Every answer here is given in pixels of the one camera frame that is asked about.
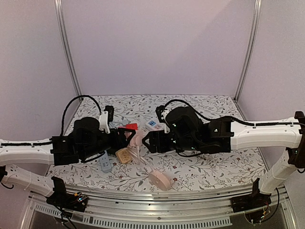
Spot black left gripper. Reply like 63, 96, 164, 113
81, 127, 135, 160

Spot red cube adapter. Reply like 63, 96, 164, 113
125, 123, 138, 130

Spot pink cube adapter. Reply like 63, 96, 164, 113
128, 130, 143, 147

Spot beige cube adapter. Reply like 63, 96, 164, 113
115, 148, 132, 164

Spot pink cable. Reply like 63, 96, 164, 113
130, 146, 155, 171

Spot grey blue power strip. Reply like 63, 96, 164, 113
99, 152, 112, 173

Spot round pink socket base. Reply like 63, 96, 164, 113
148, 170, 171, 191

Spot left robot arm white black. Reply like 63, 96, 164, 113
0, 105, 136, 207

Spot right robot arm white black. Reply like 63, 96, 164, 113
142, 99, 305, 208

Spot floral patterned table mat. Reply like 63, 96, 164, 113
47, 95, 267, 192

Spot grey coiled power cable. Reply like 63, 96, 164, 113
109, 116, 129, 127

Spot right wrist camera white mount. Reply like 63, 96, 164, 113
155, 105, 170, 134

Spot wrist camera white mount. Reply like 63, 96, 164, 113
155, 105, 170, 134
99, 105, 114, 134

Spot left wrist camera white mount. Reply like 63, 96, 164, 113
99, 105, 114, 134

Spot aluminium front rail base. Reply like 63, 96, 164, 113
23, 185, 296, 227

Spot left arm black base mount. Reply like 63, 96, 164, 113
46, 192, 89, 212

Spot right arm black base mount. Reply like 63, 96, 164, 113
230, 193, 271, 213

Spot left aluminium frame post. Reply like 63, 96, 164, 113
54, 0, 82, 95

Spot aluminium frame post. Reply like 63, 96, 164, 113
234, 0, 262, 103
54, 0, 82, 95

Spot right aluminium frame post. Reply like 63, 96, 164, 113
234, 0, 262, 103

